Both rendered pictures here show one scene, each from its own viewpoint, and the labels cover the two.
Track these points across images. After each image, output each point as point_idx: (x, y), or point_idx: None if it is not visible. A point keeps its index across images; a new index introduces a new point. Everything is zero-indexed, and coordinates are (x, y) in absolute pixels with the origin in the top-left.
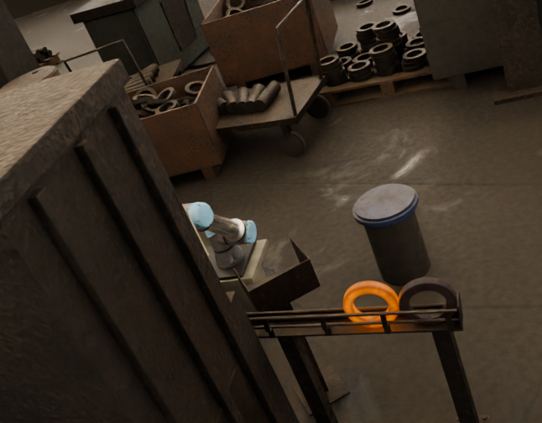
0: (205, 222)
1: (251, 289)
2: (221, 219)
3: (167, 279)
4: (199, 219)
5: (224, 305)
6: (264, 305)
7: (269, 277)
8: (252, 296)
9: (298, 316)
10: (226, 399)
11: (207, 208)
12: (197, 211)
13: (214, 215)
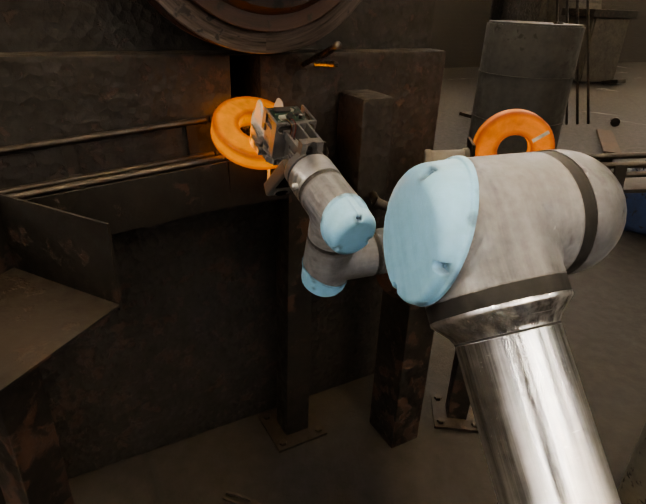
0: (391, 254)
1: (85, 308)
2: (509, 449)
3: None
4: (388, 204)
5: None
6: None
7: (34, 358)
8: None
9: None
10: None
11: (427, 237)
12: (403, 177)
13: (498, 368)
